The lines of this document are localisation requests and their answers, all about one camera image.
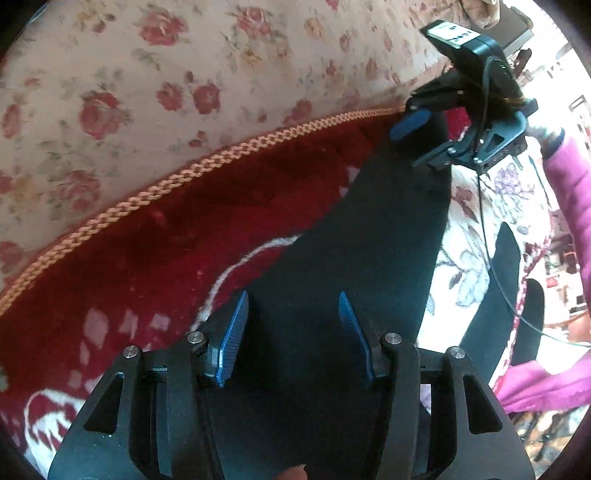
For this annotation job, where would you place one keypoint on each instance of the black pants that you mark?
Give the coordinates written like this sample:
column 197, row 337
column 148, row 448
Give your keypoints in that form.
column 369, row 230

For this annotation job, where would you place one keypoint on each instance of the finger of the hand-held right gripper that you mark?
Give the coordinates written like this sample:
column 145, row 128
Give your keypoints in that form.
column 411, row 122
column 443, row 154

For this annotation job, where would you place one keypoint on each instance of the person's right forearm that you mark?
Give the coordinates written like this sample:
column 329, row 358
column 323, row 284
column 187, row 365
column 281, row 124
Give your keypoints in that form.
column 572, row 194

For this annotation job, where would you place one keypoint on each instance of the beige rose print cushion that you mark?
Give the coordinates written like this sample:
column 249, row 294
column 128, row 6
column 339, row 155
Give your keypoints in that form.
column 184, row 69

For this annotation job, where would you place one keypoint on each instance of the person's left hand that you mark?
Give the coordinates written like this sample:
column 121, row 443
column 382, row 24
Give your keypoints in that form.
column 292, row 473

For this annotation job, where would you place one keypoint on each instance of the person's pink jacket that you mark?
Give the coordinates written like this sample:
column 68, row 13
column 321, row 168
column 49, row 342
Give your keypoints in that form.
column 545, row 383

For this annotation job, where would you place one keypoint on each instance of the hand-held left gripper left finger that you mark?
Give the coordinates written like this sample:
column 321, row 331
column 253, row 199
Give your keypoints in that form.
column 233, row 332

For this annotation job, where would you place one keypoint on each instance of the beige cloth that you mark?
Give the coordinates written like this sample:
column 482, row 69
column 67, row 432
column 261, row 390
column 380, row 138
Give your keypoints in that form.
column 482, row 13

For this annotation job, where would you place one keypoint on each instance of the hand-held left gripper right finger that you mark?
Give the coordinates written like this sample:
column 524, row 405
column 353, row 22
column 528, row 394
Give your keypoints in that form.
column 353, row 330

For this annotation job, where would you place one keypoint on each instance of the red and white floral blanket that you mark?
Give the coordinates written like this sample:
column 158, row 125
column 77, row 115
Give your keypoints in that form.
column 138, row 258

